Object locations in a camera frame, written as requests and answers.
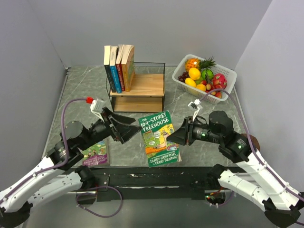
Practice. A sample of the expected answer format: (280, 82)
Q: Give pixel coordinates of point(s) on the green 104-storey treehouse book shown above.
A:
(155, 130)

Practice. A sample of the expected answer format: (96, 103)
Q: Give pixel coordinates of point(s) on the brown round object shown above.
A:
(255, 142)

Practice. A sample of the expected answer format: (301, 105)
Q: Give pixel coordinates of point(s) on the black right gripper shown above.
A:
(180, 135)

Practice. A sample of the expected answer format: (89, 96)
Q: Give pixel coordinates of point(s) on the blue comic cover book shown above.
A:
(113, 56)

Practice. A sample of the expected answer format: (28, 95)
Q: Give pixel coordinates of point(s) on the red 13-storey treehouse book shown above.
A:
(120, 52)

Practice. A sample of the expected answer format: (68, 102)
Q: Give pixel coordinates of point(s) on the yellow lemon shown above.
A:
(190, 82)

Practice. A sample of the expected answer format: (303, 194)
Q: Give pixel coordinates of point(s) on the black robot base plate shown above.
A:
(131, 183)

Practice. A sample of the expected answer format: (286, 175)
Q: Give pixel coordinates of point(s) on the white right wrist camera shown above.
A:
(196, 107)

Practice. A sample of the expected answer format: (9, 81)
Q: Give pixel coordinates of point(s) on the orange 39-storey treehouse book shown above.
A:
(128, 66)

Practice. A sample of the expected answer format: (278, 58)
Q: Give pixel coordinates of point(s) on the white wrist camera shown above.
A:
(196, 107)
(96, 106)

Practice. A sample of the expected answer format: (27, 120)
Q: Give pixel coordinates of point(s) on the pink dragon fruit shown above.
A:
(219, 81)

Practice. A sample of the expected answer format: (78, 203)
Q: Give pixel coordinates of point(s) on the white plastic fruit basket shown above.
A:
(204, 86)

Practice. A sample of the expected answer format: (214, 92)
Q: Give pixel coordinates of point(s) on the orange spiky fruit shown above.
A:
(192, 63)

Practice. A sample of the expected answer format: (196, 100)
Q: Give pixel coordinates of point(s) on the wooden two-tier metal shelf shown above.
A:
(147, 94)

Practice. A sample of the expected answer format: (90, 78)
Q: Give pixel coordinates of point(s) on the orange round fruit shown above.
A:
(194, 73)

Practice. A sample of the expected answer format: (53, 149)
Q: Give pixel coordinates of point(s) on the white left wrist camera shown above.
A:
(96, 106)

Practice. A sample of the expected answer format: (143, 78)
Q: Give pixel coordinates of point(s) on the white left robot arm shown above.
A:
(34, 189)

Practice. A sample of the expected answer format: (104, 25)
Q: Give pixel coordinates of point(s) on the purple 117-storey treehouse book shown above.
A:
(97, 155)

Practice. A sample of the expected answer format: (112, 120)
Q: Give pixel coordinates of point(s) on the green apple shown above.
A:
(207, 74)

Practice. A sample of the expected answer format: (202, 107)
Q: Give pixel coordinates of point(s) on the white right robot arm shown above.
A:
(280, 203)

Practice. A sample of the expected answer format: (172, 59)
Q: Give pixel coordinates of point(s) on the dark grey cover book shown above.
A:
(107, 50)

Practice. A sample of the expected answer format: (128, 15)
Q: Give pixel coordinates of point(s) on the dark purple grapes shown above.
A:
(183, 77)

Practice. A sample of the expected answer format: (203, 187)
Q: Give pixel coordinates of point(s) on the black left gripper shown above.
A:
(123, 132)

